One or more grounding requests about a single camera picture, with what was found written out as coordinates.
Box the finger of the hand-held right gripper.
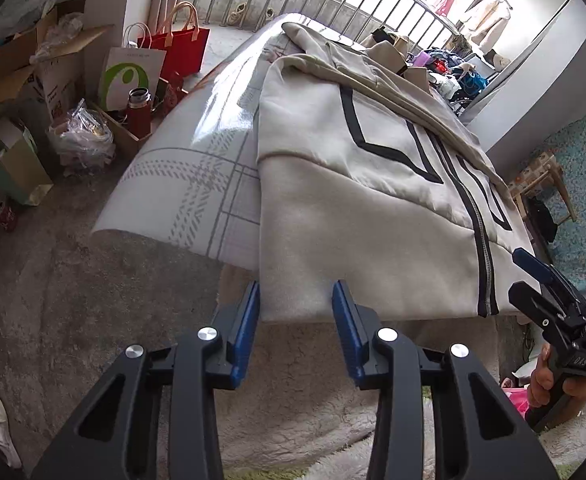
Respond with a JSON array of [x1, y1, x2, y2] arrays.
[[508, 282, 576, 346], [512, 249, 586, 306]]

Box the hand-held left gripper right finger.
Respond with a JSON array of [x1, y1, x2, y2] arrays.
[[332, 280, 559, 480]]

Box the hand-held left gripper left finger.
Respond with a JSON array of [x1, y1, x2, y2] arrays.
[[30, 280, 261, 480]]

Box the beige zip jacket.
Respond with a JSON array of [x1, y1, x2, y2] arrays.
[[255, 22, 541, 323]]

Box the pile of colourful clothes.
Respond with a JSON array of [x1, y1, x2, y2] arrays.
[[413, 47, 491, 106]]

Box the person's right hand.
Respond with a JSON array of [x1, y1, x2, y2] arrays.
[[527, 344, 586, 409]]

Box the black item on chair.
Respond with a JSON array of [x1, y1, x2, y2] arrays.
[[528, 199, 558, 241]]

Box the wooden chair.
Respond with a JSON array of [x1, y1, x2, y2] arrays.
[[508, 152, 579, 226]]

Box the white green fluffy fleece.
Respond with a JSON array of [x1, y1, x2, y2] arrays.
[[215, 265, 586, 480]]

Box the orange checkered mat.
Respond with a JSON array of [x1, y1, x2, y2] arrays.
[[510, 152, 559, 196]]

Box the teal floral bedsheet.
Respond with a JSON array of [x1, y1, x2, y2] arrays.
[[510, 107, 586, 291]]

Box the white plaid floral tablecloth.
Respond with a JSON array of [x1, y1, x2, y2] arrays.
[[90, 12, 374, 273]]

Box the shallow cardboard tray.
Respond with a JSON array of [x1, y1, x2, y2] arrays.
[[90, 102, 154, 158]]

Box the red thermos bottle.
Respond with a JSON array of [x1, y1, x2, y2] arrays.
[[128, 87, 153, 138]]

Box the beige hanging garment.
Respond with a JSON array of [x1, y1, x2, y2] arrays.
[[466, 0, 511, 46]]

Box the white shoe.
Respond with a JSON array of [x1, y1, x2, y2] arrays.
[[0, 382, 24, 468]]

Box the red patterned bag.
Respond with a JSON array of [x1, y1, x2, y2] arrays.
[[165, 72, 189, 106]]

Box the clear plastic bag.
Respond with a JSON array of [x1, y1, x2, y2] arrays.
[[48, 100, 116, 171], [35, 12, 84, 61]]

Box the teal paper bag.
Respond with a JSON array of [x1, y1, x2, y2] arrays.
[[0, 117, 54, 206]]

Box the white paper bag green print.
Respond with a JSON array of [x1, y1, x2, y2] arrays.
[[98, 22, 166, 111]]

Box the red tote bag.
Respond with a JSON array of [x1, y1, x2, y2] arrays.
[[138, 2, 211, 78]]

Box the brown cardboard box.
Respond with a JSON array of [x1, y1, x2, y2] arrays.
[[0, 0, 116, 126]]

